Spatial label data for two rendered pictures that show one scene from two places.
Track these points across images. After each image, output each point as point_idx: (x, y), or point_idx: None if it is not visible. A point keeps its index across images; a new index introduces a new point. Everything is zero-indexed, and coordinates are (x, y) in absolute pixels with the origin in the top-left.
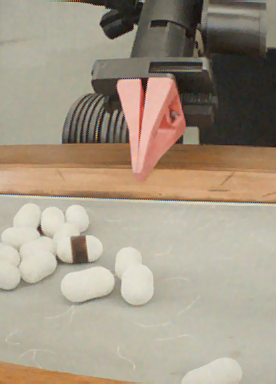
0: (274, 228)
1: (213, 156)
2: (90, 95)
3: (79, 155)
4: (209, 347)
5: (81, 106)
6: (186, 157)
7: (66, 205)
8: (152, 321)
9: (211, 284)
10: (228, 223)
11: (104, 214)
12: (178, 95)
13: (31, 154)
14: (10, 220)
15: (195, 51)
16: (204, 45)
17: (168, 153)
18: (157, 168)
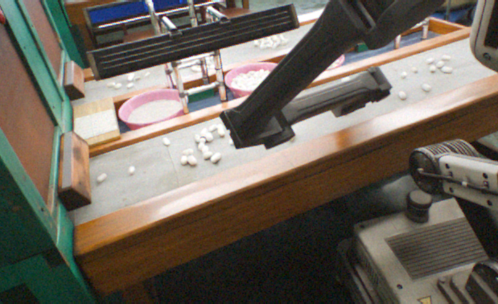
0: (306, 130)
1: (347, 136)
2: (459, 142)
3: (383, 121)
4: None
5: (451, 140)
6: (353, 132)
7: (362, 118)
8: None
9: None
10: (318, 128)
11: (348, 120)
12: None
13: (399, 117)
14: (363, 109)
15: (480, 177)
16: None
17: (361, 132)
18: (351, 125)
